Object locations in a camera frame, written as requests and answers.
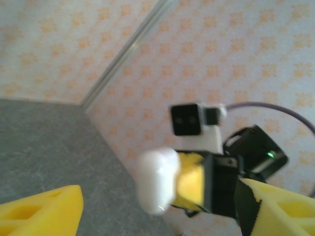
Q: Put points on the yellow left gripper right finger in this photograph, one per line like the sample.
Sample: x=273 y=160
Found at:
x=270 y=221

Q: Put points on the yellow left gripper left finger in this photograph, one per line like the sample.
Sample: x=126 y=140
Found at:
x=61 y=214

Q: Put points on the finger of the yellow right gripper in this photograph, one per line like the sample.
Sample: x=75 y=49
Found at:
x=190 y=157
x=192 y=184

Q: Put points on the white earbud charging case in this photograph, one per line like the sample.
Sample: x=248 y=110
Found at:
x=155 y=179

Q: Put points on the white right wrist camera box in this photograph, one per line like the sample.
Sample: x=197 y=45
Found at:
x=209 y=140

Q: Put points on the aluminium corner post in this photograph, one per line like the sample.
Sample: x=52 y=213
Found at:
x=131 y=49

